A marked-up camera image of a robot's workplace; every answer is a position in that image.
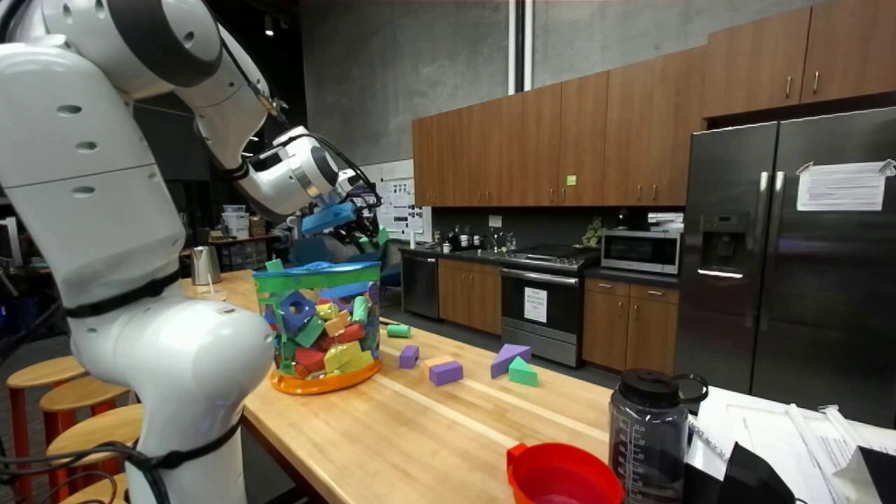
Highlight purple wedge foam block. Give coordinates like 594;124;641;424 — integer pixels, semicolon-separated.
487;341;534;382

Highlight clear plastic block basket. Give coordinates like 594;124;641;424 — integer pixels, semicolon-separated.
251;257;387;397

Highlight narrow brown base cabinet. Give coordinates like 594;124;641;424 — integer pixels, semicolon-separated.
578;275;683;378

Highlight brown cabinet above refrigerator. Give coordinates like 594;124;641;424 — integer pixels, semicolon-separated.
699;0;896;124

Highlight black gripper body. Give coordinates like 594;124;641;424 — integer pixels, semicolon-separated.
336;196;382;250

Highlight silver microwave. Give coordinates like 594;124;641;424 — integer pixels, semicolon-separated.
595;228;686;277

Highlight brown wooden wall cabinets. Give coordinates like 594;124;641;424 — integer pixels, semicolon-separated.
409;46;709;211

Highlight black dishwasher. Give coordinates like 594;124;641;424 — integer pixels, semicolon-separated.
399;252;441;322

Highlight purple rectangular foam block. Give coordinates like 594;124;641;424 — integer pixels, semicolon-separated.
426;358;468;389

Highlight stainless steel oven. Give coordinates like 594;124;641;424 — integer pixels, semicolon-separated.
499;250;587;369

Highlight metal pitcher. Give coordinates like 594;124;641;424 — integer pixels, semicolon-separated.
186;243;224;289

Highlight white paper on refrigerator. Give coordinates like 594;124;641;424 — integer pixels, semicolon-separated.
791;158;896;215

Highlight dark water bottle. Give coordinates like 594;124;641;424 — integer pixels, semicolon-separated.
606;366;709;504

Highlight white cloth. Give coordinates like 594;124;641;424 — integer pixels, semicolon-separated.
683;385;896;504

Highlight wooden stool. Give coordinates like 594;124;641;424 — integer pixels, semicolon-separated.
37;373;129;443
59;474;135;504
2;355;94;504
44;400;146;504

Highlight small green plant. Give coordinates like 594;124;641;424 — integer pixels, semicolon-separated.
577;218;606;252

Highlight stainless steel refrigerator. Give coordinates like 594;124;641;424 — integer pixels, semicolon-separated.
675;103;896;429

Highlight wall poster board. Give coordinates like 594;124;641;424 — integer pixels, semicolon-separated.
360;158;437;247

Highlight wide brown base cabinet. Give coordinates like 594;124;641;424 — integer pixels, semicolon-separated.
437;257;506;338

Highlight red plastic bowl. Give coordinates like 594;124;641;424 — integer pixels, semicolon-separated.
503;439;627;504

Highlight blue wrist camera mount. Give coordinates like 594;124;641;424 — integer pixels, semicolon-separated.
297;198;360;242

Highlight white paper on oven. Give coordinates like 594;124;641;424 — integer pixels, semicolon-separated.
520;287;550;327

